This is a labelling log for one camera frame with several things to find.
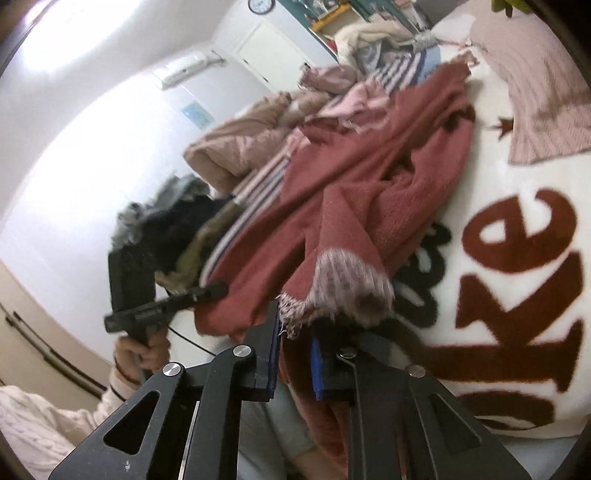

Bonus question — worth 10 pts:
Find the dark cloth pile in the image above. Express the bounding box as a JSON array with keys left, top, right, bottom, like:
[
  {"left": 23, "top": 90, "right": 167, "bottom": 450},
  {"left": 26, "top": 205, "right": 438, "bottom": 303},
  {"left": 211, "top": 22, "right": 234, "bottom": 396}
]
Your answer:
[{"left": 110, "top": 174, "right": 237, "bottom": 280}]

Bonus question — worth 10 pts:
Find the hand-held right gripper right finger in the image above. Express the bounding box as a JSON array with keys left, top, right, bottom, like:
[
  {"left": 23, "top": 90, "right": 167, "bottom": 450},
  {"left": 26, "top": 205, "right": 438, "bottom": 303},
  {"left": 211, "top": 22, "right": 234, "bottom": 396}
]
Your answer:
[{"left": 310, "top": 320, "right": 533, "bottom": 480}]

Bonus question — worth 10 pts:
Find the beige quilt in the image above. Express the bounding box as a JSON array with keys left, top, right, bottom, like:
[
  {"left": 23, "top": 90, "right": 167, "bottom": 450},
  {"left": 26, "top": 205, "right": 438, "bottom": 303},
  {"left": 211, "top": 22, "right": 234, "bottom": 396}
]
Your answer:
[{"left": 183, "top": 90, "right": 334, "bottom": 195}]

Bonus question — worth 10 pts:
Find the cream fluffy blanket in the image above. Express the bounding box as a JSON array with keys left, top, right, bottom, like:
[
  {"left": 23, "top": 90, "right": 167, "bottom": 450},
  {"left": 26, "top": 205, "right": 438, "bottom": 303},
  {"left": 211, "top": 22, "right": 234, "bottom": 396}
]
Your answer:
[{"left": 334, "top": 20, "right": 419, "bottom": 65}]

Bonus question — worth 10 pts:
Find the person's grey pants leg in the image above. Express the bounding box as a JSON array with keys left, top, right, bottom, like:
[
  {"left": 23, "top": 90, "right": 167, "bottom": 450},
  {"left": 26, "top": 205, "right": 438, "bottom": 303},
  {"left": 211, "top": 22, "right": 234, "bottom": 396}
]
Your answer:
[{"left": 236, "top": 382, "right": 320, "bottom": 480}]

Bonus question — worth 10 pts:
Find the green shelf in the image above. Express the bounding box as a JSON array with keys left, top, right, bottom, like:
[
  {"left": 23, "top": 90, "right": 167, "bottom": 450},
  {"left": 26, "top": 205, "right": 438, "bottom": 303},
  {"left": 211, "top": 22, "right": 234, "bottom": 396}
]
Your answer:
[{"left": 295, "top": 0, "right": 446, "bottom": 34}]

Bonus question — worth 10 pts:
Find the person's left forearm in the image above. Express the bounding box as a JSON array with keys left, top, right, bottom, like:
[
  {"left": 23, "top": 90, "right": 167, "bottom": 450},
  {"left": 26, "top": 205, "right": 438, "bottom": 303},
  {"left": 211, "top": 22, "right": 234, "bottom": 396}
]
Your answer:
[{"left": 0, "top": 367, "right": 155, "bottom": 480}]

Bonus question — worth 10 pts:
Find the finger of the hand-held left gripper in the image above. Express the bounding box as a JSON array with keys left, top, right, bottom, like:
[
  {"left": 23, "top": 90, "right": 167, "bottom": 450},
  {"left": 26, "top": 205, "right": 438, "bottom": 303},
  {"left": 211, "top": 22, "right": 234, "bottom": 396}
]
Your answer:
[{"left": 103, "top": 282, "right": 230, "bottom": 334}]

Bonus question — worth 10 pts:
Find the light blue wall poster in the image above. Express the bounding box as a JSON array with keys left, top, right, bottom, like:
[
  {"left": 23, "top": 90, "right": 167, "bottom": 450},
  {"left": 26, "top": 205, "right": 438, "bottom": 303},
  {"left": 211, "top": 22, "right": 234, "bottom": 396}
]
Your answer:
[{"left": 180, "top": 102, "right": 216, "bottom": 131}]

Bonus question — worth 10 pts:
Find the white printed blanket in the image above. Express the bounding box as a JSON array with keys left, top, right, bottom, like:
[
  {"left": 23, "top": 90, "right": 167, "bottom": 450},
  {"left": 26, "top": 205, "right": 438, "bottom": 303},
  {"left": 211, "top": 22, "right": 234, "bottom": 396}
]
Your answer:
[{"left": 390, "top": 44, "right": 591, "bottom": 441}]

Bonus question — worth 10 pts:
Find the white air conditioner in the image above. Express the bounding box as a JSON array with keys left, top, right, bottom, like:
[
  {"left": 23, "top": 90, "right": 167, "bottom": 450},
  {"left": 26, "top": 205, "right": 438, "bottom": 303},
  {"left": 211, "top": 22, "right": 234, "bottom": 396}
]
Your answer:
[{"left": 151, "top": 50, "right": 225, "bottom": 91}]

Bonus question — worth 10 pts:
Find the person's left hand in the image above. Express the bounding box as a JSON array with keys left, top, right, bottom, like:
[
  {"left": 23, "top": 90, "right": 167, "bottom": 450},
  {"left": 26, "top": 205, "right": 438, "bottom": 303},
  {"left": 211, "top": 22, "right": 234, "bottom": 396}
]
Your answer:
[{"left": 113, "top": 329, "right": 171, "bottom": 384}]

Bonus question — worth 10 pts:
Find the red fringed scarf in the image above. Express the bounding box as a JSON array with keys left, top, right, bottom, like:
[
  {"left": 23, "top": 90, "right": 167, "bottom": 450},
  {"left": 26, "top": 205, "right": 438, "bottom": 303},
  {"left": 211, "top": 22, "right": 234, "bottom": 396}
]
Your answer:
[{"left": 193, "top": 60, "right": 477, "bottom": 474}]

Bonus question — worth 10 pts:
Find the pink knitted blanket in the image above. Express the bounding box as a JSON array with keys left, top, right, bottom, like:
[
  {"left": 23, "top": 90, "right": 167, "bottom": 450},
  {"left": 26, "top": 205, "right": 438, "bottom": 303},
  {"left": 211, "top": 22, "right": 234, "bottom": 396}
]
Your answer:
[{"left": 466, "top": 0, "right": 591, "bottom": 166}]

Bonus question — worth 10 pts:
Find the light pink cloth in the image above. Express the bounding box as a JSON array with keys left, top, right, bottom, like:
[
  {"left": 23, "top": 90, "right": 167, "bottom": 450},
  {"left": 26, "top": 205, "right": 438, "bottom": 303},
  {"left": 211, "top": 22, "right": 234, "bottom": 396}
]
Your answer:
[{"left": 298, "top": 64, "right": 394, "bottom": 132}]

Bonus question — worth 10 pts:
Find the olive green cloth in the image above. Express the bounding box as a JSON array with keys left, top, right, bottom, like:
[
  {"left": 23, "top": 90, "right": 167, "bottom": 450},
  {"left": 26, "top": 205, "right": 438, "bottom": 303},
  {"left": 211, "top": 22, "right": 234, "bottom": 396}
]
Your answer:
[{"left": 154, "top": 202, "right": 243, "bottom": 292}]

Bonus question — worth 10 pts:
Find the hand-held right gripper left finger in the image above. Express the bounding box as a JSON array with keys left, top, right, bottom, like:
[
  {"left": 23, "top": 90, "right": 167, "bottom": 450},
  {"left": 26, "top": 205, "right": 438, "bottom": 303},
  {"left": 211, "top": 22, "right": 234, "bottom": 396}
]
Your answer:
[{"left": 48, "top": 299, "right": 281, "bottom": 480}]

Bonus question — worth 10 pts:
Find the white door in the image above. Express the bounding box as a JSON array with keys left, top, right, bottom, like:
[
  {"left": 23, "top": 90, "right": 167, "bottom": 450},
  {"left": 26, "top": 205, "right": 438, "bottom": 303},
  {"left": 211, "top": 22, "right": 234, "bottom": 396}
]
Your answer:
[{"left": 237, "top": 20, "right": 311, "bottom": 85}]

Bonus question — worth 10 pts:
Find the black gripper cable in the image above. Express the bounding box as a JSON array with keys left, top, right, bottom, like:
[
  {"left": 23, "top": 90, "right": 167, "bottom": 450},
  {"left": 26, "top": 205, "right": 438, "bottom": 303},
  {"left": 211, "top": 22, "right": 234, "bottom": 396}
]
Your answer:
[{"left": 167, "top": 324, "right": 219, "bottom": 357}]

